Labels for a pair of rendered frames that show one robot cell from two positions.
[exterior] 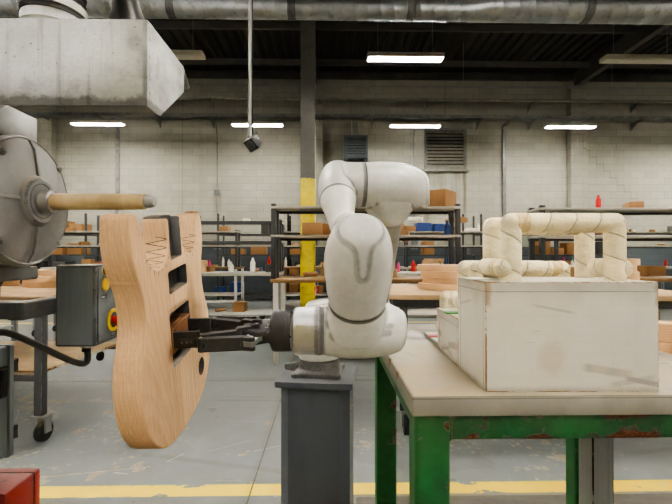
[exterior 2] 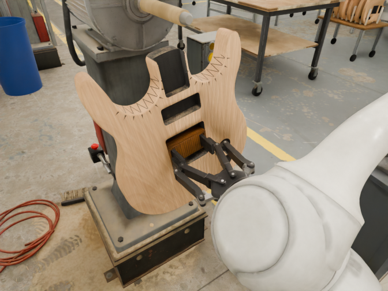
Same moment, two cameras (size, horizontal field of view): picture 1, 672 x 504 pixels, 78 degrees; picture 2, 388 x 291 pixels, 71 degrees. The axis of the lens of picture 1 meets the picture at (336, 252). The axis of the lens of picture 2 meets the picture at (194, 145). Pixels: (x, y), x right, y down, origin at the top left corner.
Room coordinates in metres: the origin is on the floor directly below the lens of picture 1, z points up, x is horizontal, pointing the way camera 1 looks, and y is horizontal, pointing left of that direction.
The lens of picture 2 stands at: (0.52, -0.13, 1.38)
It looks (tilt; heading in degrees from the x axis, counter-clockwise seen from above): 37 degrees down; 58
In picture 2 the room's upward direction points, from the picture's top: straight up
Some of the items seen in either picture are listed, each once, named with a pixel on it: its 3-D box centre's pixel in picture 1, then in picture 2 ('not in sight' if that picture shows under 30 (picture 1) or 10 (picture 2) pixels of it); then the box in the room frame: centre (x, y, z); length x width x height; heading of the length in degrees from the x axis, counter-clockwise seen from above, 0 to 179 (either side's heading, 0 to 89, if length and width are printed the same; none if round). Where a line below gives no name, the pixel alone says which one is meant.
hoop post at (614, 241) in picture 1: (614, 251); not in sight; (0.67, -0.45, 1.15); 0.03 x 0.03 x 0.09
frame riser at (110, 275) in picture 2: not in sight; (144, 216); (0.82, 0.85, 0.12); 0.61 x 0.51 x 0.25; 1
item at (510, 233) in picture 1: (511, 251); not in sight; (0.67, -0.28, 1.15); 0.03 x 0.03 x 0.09
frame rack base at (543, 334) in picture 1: (548, 328); not in sight; (0.72, -0.37, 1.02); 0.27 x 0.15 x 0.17; 91
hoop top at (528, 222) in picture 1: (562, 222); not in sight; (0.67, -0.37, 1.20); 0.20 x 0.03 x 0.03; 90
